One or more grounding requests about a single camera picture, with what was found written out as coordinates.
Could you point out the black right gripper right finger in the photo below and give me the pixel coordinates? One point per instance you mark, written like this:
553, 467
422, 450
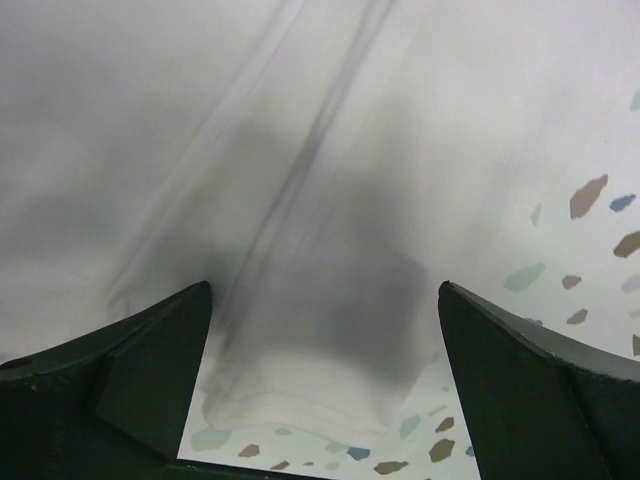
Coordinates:
538, 404

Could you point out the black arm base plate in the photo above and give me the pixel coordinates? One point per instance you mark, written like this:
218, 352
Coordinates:
225, 470

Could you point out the white t shirt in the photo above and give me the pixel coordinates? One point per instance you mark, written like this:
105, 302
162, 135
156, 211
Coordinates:
325, 166

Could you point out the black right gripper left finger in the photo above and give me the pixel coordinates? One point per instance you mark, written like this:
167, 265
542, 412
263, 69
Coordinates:
111, 404

